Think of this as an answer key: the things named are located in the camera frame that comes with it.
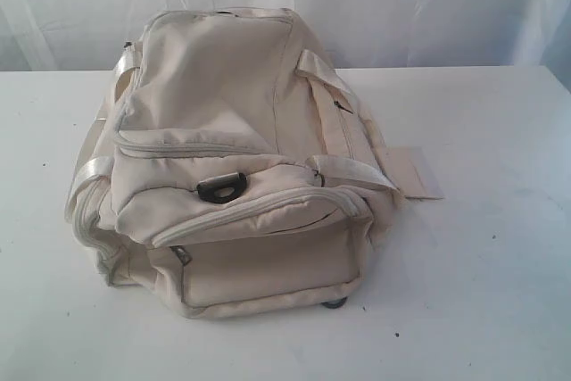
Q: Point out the cream fabric duffel bag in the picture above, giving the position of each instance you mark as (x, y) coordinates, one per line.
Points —
(231, 171)

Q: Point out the white backdrop curtain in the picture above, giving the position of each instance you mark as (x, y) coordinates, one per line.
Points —
(87, 34)

